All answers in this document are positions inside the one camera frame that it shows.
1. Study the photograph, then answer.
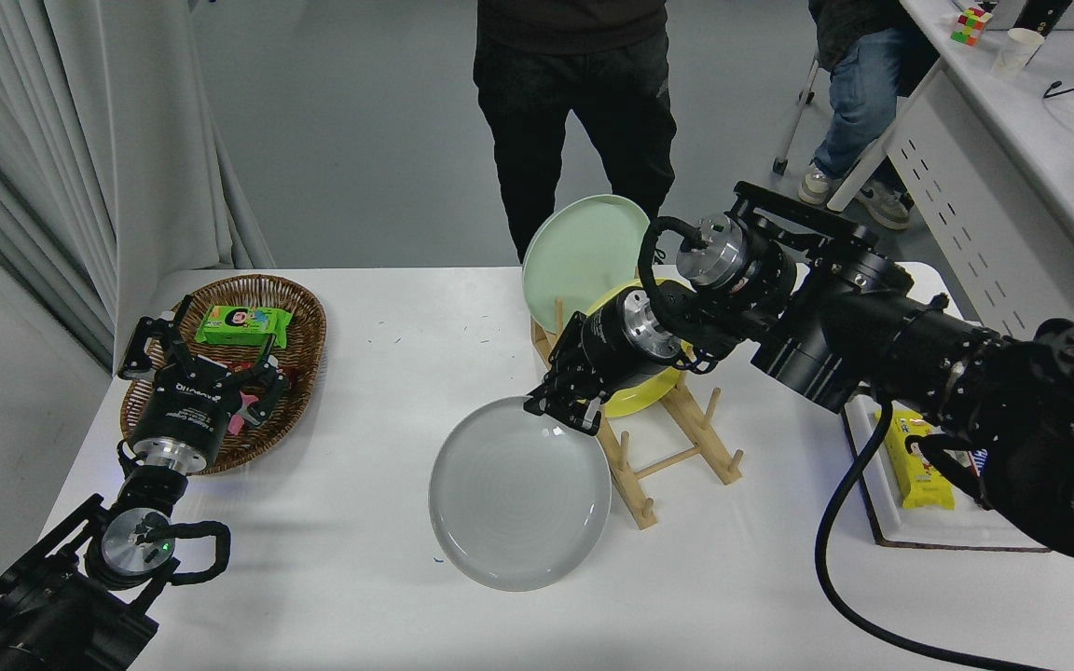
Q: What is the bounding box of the white paper cup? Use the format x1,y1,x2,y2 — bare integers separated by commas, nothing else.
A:
992,27,1046,77

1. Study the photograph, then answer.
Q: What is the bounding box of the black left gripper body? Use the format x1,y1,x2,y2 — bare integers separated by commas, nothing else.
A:
130,357,251,461

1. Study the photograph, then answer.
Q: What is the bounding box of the seated person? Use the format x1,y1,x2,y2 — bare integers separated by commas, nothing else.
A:
798,0,943,232

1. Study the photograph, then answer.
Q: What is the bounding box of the pink snack wrapper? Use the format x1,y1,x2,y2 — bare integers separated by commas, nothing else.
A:
227,390,263,437

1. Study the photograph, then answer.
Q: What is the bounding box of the pale green plate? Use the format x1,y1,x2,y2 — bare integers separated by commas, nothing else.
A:
522,194,654,334

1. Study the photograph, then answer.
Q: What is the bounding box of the white rectangular tray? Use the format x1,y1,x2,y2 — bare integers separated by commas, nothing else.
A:
840,396,1051,551

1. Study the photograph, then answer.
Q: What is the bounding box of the yellow snack bar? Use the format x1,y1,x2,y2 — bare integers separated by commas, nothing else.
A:
882,410,956,512

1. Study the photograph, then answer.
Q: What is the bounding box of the wooden plate rack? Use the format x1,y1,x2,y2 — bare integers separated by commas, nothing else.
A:
531,296,745,530

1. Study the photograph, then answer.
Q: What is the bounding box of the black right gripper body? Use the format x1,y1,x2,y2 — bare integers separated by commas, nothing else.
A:
565,300,656,390

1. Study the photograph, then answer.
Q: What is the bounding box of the standing person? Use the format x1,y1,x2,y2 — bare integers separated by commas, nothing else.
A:
474,0,678,265

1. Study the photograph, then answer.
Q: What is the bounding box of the brown wicker basket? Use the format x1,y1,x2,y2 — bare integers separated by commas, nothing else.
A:
120,273,328,476

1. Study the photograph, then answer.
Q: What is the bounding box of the grey plate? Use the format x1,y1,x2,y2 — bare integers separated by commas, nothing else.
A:
428,395,613,594

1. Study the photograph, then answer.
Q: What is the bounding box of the white desk with perforated panel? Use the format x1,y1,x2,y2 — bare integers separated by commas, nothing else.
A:
807,0,1074,374

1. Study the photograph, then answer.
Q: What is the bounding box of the long black hanging cable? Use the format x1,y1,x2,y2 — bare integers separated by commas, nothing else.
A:
814,396,1055,671

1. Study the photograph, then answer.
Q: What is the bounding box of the green snack pack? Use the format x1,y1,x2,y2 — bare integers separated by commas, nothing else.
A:
196,303,295,350

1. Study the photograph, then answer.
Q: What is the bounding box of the yellow plate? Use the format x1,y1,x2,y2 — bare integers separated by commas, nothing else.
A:
584,277,692,418

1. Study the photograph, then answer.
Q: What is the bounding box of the colourful puzzle cube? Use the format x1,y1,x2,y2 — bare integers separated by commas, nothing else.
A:
950,7,995,46

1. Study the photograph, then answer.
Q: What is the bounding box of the white chair frame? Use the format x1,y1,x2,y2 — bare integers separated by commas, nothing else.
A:
773,54,822,178

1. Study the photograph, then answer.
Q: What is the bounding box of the grey curtain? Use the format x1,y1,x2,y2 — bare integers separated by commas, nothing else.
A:
0,0,277,369

